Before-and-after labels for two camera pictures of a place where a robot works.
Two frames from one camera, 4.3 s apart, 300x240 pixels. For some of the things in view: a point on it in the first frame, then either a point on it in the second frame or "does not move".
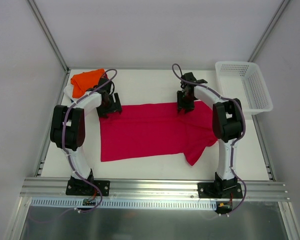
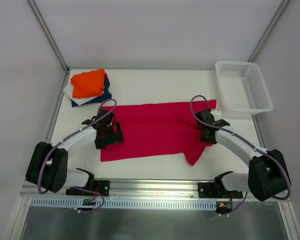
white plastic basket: x=243 y=81 does not move
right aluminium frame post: x=269 y=30 does not move
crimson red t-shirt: x=136 y=132 does not move
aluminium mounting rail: x=52 y=189 does not move
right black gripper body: x=185 y=103 to x=206 y=135
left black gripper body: x=110 y=107 to x=114 y=136
